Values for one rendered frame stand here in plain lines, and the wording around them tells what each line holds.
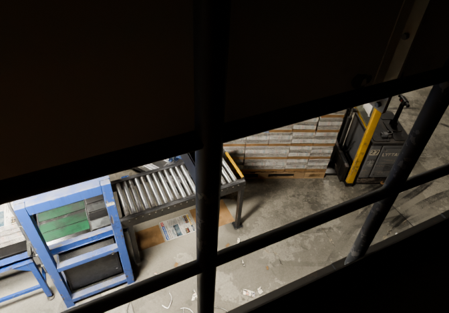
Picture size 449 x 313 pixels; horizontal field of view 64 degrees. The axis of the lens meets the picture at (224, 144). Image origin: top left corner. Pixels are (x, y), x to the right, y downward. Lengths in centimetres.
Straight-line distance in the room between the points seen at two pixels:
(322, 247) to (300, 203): 66
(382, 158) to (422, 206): 87
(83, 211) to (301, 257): 242
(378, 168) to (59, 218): 386
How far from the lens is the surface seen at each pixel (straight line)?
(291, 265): 429
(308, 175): 514
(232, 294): 404
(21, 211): 296
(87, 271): 390
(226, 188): 380
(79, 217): 373
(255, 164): 482
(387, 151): 500
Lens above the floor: 363
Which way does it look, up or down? 42 degrees down
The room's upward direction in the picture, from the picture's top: 3 degrees clockwise
